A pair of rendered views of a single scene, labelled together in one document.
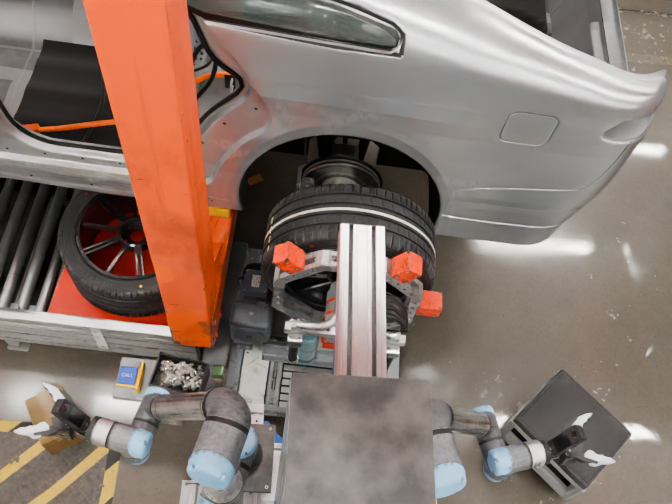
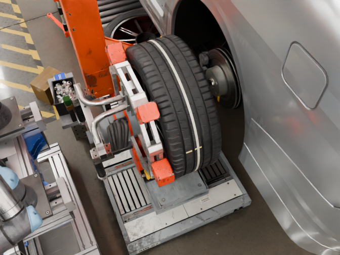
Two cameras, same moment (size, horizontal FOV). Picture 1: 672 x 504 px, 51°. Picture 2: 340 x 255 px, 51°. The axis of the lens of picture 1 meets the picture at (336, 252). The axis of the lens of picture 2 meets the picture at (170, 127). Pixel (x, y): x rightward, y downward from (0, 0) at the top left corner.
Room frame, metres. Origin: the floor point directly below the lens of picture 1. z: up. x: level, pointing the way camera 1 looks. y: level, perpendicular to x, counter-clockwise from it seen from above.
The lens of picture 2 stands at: (1.04, -1.09, 2.21)
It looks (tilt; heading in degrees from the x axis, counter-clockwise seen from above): 55 degrees down; 73
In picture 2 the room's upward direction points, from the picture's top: 2 degrees counter-clockwise
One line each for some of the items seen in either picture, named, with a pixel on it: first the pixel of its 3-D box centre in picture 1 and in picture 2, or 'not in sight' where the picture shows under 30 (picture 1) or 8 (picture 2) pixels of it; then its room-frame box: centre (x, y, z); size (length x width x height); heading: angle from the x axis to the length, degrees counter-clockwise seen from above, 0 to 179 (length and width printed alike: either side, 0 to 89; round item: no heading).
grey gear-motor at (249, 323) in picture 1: (255, 300); not in sight; (1.36, 0.32, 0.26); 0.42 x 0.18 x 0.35; 5
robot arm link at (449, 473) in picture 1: (421, 480); not in sight; (0.48, -0.37, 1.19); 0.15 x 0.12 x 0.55; 23
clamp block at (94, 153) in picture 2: (391, 343); (102, 153); (0.99, -0.26, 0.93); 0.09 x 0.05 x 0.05; 5
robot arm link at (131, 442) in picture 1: (130, 440); not in sight; (0.42, 0.45, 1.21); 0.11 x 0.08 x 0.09; 84
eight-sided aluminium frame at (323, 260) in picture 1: (345, 295); (135, 119); (1.18, -0.07, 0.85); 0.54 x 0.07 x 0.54; 95
